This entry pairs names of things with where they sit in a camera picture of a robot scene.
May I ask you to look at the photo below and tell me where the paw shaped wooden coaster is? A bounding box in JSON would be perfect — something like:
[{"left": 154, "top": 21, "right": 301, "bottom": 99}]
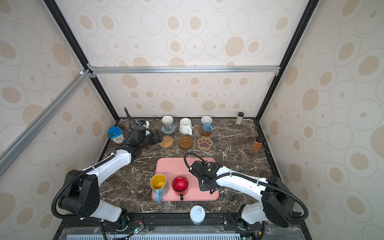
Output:
[{"left": 197, "top": 136, "right": 214, "bottom": 151}]

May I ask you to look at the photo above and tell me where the light blue fabric coaster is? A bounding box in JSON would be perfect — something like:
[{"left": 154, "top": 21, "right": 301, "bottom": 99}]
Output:
[{"left": 161, "top": 125, "right": 176, "bottom": 135}]

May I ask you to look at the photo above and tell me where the grey mug white inside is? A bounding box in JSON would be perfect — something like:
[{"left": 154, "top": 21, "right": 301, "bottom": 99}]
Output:
[{"left": 162, "top": 116, "right": 174, "bottom": 130}]

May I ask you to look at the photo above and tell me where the light blue mug white inside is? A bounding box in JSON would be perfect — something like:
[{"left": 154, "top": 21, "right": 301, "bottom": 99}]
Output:
[{"left": 201, "top": 116, "right": 213, "bottom": 133}]

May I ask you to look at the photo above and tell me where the brown wooden round coaster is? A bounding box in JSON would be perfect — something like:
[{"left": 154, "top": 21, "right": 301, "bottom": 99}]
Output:
[{"left": 198, "top": 126, "right": 212, "bottom": 136}]

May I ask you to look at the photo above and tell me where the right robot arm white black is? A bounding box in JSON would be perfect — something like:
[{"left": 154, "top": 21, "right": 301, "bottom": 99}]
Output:
[{"left": 197, "top": 166, "right": 309, "bottom": 228}]

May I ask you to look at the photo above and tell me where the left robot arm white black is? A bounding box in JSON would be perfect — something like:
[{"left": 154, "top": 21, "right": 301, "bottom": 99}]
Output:
[{"left": 51, "top": 131, "right": 164, "bottom": 230}]

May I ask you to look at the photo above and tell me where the blue lid snack tub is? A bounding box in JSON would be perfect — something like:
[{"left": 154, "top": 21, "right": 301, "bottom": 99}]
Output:
[{"left": 107, "top": 126, "right": 125, "bottom": 145}]

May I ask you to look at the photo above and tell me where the black mug red inside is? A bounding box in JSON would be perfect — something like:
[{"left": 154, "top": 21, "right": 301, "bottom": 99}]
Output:
[{"left": 172, "top": 176, "right": 189, "bottom": 201}]

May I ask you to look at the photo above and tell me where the pink plastic tray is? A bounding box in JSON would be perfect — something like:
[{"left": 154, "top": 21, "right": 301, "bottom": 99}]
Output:
[{"left": 150, "top": 158, "right": 219, "bottom": 202}]

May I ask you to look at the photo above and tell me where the white round lid container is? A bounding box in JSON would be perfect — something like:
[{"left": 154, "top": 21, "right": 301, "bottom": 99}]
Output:
[{"left": 190, "top": 206, "right": 206, "bottom": 225}]

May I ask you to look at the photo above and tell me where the blue mug yellow inside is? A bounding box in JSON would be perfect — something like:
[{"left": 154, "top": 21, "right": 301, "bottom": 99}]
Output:
[{"left": 150, "top": 174, "right": 169, "bottom": 203}]

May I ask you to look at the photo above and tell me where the amber bottle dark cap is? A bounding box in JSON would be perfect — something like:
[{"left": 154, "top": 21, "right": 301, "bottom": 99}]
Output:
[{"left": 252, "top": 136, "right": 264, "bottom": 151}]

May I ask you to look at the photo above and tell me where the clear bottle black cap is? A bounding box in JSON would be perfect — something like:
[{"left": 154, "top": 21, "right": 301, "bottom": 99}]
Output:
[{"left": 235, "top": 112, "right": 244, "bottom": 126}]

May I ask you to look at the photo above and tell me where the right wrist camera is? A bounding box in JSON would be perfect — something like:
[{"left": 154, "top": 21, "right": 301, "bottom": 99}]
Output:
[{"left": 189, "top": 161, "right": 211, "bottom": 182}]

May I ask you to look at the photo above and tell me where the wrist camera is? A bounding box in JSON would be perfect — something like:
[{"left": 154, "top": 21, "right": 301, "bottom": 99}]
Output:
[
  {"left": 189, "top": 161, "right": 211, "bottom": 182},
  {"left": 138, "top": 120, "right": 150, "bottom": 129}
]

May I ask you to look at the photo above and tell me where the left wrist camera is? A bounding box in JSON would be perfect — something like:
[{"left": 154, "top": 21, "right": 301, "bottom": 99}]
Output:
[{"left": 138, "top": 120, "right": 150, "bottom": 129}]

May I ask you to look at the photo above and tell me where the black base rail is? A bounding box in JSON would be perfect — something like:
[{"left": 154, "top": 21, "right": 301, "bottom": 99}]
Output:
[{"left": 54, "top": 212, "right": 311, "bottom": 240}]

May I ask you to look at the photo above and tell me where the horizontal aluminium frame bar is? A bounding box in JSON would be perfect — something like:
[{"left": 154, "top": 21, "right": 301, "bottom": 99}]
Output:
[{"left": 90, "top": 66, "right": 280, "bottom": 74}]

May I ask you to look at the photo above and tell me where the slanted aluminium frame bar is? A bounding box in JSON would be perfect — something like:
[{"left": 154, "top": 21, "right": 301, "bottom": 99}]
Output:
[{"left": 1, "top": 69, "right": 91, "bottom": 175}]

